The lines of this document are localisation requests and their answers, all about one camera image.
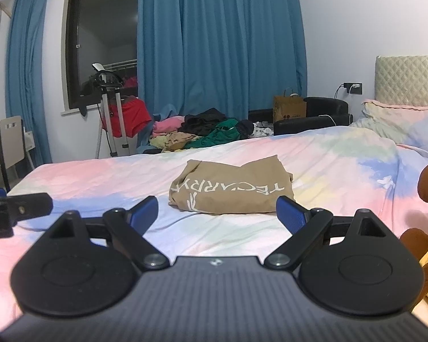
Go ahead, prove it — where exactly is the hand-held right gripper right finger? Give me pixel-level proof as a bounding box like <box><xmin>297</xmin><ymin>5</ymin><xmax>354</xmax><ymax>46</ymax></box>
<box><xmin>264</xmin><ymin>196</ymin><xmax>386</xmax><ymax>271</ymax></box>

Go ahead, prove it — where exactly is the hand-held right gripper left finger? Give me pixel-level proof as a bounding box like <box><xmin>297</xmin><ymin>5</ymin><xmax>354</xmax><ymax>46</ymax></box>
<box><xmin>50</xmin><ymin>196</ymin><xmax>171</xmax><ymax>270</ymax></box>

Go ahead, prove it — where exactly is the khaki polo shirt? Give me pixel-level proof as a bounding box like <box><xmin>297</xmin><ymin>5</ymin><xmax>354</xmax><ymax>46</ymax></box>
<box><xmin>168</xmin><ymin>154</ymin><xmax>295</xmax><ymax>215</ymax></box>

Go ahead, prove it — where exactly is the grey chair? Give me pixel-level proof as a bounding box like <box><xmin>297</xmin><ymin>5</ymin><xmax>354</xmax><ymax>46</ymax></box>
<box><xmin>0</xmin><ymin>115</ymin><xmax>36</xmax><ymax>191</ymax></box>

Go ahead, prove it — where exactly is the beige crumpled garment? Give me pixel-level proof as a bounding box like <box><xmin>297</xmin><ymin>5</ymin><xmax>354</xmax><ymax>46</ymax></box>
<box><xmin>150</xmin><ymin>132</ymin><xmax>200</xmax><ymax>153</ymax></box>

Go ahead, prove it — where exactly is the white patterned cloth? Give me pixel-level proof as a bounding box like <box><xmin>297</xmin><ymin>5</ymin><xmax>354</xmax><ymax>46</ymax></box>
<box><xmin>251</xmin><ymin>121</ymin><xmax>274</xmax><ymax>138</ymax></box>

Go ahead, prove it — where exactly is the garment steamer stand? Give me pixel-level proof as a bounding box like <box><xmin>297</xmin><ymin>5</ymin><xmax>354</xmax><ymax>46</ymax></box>
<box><xmin>91</xmin><ymin>62</ymin><xmax>131</xmax><ymax>159</ymax></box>

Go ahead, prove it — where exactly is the black sofa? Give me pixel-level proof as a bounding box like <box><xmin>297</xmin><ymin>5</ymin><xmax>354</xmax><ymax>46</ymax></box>
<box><xmin>248</xmin><ymin>96</ymin><xmax>354</xmax><ymax>136</ymax></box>

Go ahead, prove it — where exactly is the pink garment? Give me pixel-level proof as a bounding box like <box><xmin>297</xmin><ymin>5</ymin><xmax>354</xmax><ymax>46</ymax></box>
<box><xmin>152</xmin><ymin>115</ymin><xmax>186</xmax><ymax>138</ymax></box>

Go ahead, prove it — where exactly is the small dark garment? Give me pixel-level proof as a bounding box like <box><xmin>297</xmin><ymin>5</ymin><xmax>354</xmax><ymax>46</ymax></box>
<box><xmin>235</xmin><ymin>119</ymin><xmax>255</xmax><ymax>139</ymax></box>

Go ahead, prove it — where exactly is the red garment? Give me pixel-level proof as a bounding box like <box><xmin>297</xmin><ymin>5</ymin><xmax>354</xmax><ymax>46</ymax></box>
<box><xmin>102</xmin><ymin>98</ymin><xmax>153</xmax><ymax>138</ymax></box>

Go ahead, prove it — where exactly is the brown paper bag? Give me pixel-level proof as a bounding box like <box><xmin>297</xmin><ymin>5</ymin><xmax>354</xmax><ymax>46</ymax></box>
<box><xmin>273</xmin><ymin>87</ymin><xmax>307</xmax><ymax>123</ymax></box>

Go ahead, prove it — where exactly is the green garment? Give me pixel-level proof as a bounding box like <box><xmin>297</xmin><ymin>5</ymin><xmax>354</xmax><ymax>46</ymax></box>
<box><xmin>185</xmin><ymin>118</ymin><xmax>241</xmax><ymax>149</ymax></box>

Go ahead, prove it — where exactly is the black garment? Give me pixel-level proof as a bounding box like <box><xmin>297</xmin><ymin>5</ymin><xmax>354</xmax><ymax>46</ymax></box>
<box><xmin>180</xmin><ymin>107</ymin><xmax>229</xmax><ymax>136</ymax></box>

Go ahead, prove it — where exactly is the blue curtain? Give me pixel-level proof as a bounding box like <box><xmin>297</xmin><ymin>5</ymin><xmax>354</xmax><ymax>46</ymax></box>
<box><xmin>137</xmin><ymin>0</ymin><xmax>308</xmax><ymax>154</ymax></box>
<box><xmin>5</xmin><ymin>0</ymin><xmax>70</xmax><ymax>166</ymax></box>

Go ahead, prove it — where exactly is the pastel pillow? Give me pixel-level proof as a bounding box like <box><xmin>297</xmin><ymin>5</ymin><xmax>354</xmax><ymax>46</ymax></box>
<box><xmin>350</xmin><ymin>99</ymin><xmax>428</xmax><ymax>161</ymax></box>

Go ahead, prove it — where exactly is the dark window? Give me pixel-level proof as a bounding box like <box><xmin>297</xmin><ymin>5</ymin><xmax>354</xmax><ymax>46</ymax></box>
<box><xmin>62</xmin><ymin>0</ymin><xmax>140</xmax><ymax>116</ymax></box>

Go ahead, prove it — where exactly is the cream quilted headboard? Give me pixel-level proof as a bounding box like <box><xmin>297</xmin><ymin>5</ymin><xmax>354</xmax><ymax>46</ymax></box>
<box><xmin>374</xmin><ymin>55</ymin><xmax>428</xmax><ymax>107</ymax></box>

